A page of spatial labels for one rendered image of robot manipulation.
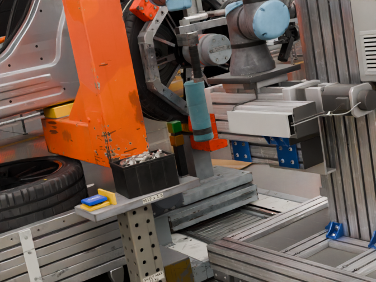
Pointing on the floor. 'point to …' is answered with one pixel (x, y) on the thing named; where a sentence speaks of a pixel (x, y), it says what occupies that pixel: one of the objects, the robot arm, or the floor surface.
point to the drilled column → (141, 245)
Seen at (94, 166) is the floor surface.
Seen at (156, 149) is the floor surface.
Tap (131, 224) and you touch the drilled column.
